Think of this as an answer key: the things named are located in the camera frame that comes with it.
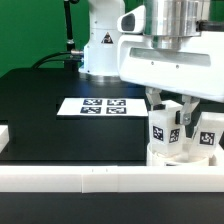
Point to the white round stool seat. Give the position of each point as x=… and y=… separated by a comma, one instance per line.
x=157, y=159

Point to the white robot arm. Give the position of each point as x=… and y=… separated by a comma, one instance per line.
x=100, y=53

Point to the white marker sheet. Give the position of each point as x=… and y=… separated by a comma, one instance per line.
x=102, y=107

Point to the white fence left wall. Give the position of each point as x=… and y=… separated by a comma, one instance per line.
x=4, y=136

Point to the black camera pole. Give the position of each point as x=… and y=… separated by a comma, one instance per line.
x=70, y=44

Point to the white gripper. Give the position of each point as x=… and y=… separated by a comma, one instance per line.
x=176, y=48

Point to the white fence front wall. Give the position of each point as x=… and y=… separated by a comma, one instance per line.
x=110, y=179

